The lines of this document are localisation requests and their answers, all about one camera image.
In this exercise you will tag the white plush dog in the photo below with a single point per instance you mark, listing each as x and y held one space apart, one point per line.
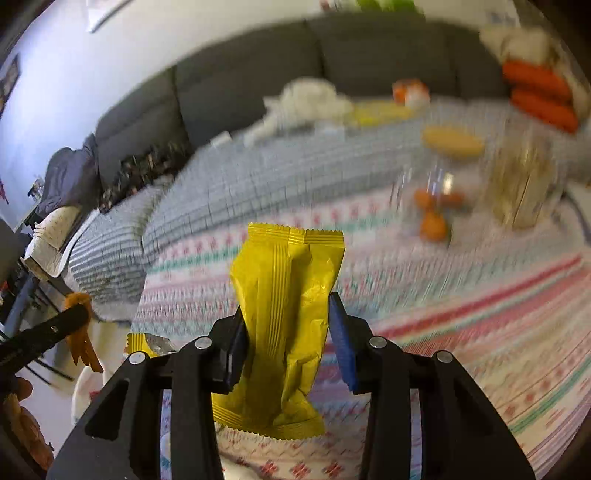
309 104

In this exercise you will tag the yellow snack wrapper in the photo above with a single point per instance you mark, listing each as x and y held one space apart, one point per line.
281 286

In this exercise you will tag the grey striped bed cover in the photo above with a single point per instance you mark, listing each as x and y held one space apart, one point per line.
277 180

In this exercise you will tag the small white plush toy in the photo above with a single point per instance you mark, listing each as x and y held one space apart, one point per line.
330 4

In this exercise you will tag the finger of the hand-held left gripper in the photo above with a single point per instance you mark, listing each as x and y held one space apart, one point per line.
46 334

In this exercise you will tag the dark chair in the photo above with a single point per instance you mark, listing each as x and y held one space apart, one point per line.
11 258

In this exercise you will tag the green plush toy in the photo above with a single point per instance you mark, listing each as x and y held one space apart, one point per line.
383 4

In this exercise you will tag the purple jacket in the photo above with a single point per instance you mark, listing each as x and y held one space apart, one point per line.
69 175

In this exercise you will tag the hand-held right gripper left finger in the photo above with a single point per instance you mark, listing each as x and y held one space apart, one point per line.
236 353

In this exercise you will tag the orange peel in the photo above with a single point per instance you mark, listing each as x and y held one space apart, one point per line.
85 346

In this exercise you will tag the torn yellow wrapper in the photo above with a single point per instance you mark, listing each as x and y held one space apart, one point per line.
138 344

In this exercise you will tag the orange plush toy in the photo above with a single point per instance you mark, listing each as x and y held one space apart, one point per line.
521 44

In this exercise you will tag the plaid shirt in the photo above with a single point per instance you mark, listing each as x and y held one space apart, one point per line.
143 173

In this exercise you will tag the orange cushion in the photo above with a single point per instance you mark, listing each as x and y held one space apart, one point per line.
545 110
535 78

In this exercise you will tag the clear jar with yellow contents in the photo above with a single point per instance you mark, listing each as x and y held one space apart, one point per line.
524 184

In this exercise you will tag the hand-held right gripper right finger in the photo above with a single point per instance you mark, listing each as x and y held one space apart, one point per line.
344 348

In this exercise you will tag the wall hanging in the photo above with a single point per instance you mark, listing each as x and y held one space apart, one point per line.
9 83

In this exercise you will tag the beige pillow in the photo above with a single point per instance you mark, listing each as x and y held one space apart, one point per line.
57 228

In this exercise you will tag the patterned tablecloth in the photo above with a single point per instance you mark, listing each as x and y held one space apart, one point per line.
461 323

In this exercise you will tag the orange snack bag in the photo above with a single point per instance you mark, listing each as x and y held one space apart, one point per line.
411 92

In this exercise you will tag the grey sofa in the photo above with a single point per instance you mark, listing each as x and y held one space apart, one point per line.
277 69

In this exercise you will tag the clear jar with oranges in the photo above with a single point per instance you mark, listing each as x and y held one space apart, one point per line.
436 203

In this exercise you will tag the person's left hand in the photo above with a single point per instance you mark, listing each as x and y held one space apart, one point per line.
23 429

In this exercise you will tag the white trash bin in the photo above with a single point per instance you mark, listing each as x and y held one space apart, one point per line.
85 392

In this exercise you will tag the yellow book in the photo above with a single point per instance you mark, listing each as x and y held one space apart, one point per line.
381 113

